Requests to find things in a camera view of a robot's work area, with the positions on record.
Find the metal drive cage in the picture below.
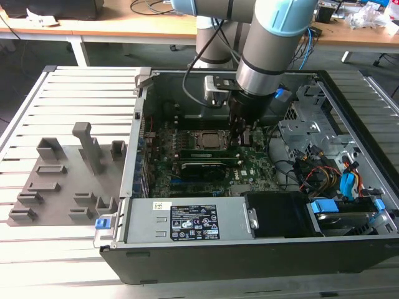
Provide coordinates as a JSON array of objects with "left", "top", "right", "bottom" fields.
[{"left": 276, "top": 83, "right": 359, "bottom": 156}]

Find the silver CPU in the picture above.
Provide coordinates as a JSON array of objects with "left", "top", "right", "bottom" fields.
[{"left": 201, "top": 132, "right": 223, "bottom": 148}]

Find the black camera cable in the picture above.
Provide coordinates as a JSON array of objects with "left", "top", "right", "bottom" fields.
[{"left": 182, "top": 18, "right": 225, "bottom": 107}]

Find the black grey PC case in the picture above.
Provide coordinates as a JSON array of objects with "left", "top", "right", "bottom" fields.
[{"left": 93, "top": 67, "right": 399, "bottom": 286}]

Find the yellow power wire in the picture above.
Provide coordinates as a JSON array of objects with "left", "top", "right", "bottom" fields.
[{"left": 325, "top": 173, "right": 340, "bottom": 196}]

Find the white paper sheet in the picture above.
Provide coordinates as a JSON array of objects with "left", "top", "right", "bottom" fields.
[{"left": 26, "top": 8, "right": 59, "bottom": 27}]

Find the blue flat cable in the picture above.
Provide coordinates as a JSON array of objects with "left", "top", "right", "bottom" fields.
[{"left": 340, "top": 155, "right": 360, "bottom": 202}]

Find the clear crumpled plastic bag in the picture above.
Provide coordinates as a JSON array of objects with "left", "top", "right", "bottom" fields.
[{"left": 344, "top": 1, "right": 390, "bottom": 31}]

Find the silver power supply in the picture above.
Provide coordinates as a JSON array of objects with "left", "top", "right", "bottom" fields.
[{"left": 120, "top": 197, "right": 250, "bottom": 250}]

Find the wooden desk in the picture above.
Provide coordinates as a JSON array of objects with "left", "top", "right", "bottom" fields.
[{"left": 0, "top": 0, "right": 399, "bottom": 66}]

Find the large dark bag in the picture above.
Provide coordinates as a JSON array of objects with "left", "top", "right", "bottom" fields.
[{"left": 0, "top": 0, "right": 101, "bottom": 21}]

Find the metal socket cover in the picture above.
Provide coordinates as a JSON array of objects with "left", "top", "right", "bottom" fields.
[{"left": 190, "top": 130, "right": 233, "bottom": 152}]

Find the orange cable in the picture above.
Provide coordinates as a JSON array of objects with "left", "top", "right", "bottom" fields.
[{"left": 350, "top": 160, "right": 365, "bottom": 197}]

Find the grey parts rack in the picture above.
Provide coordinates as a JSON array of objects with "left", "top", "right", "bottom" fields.
[{"left": 6, "top": 121, "right": 128, "bottom": 228}]

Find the silver hard disk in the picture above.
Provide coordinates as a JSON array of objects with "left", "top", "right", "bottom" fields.
[{"left": 314, "top": 211, "right": 380, "bottom": 238}]

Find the blue disk carrier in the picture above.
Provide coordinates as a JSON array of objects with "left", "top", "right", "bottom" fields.
[{"left": 307, "top": 199, "right": 387, "bottom": 233}]

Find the grey chipset heatsink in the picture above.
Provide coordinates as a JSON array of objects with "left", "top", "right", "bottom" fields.
[{"left": 231, "top": 184, "right": 251, "bottom": 196}]

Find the small black device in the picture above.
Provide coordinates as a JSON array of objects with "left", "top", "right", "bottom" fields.
[{"left": 316, "top": 2, "right": 338, "bottom": 23}]

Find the black graphics card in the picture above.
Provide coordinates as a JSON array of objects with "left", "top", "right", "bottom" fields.
[{"left": 180, "top": 161, "right": 228, "bottom": 182}]

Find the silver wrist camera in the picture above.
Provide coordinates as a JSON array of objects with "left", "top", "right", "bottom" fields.
[{"left": 203, "top": 75, "right": 233, "bottom": 107}]

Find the green motherboard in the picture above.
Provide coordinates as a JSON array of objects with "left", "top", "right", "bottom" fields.
[{"left": 145, "top": 115, "right": 283, "bottom": 199}]

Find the red power wire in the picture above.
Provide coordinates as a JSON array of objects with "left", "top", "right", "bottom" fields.
[{"left": 304, "top": 166, "right": 342, "bottom": 187}]

